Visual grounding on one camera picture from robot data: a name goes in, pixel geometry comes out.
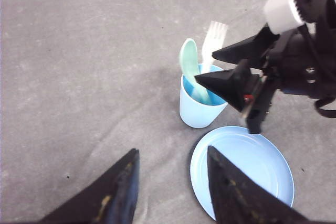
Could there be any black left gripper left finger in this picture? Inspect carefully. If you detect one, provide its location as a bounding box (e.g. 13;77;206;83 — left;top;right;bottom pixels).
39;148;140;223

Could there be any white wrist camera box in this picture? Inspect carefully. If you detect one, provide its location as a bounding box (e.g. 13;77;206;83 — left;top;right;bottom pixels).
264;0;305;35

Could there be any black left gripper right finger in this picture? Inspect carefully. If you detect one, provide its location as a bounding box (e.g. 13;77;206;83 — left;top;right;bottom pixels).
207;146;310;223

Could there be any blue plastic plate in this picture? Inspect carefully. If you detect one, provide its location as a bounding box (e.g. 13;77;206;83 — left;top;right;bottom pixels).
190;126;295;219

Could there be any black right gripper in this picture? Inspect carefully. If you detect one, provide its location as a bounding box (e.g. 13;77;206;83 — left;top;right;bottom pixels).
195;0;335;134

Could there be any light blue plastic cup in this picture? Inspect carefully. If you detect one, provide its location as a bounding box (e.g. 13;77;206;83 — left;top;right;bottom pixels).
179;75;228;129

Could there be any white plastic fork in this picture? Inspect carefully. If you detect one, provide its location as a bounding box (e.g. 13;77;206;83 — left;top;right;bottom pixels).
201;20;228;73

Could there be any mint green plastic spoon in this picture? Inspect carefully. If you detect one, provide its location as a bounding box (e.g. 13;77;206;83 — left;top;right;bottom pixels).
178;38;211;105

